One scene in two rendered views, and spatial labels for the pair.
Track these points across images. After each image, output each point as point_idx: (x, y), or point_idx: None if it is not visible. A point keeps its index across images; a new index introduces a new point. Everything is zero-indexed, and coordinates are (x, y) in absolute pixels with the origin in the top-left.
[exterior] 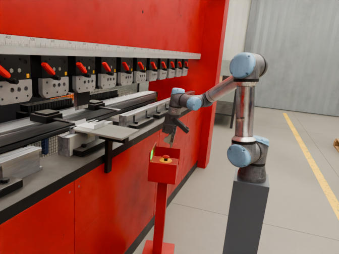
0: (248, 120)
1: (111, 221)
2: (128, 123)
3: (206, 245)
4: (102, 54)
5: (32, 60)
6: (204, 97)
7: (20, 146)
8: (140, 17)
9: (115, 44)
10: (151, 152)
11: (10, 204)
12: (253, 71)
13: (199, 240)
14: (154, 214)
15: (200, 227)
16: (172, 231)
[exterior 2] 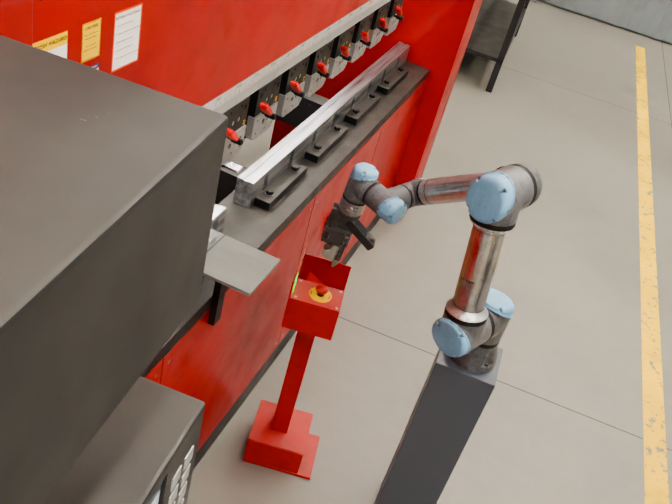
0: (480, 288)
1: (207, 386)
2: (254, 194)
3: (372, 414)
4: (226, 108)
5: None
6: (414, 192)
7: None
8: None
9: (252, 72)
10: (295, 280)
11: None
12: (507, 215)
13: (360, 401)
14: (279, 342)
15: (366, 374)
16: (311, 377)
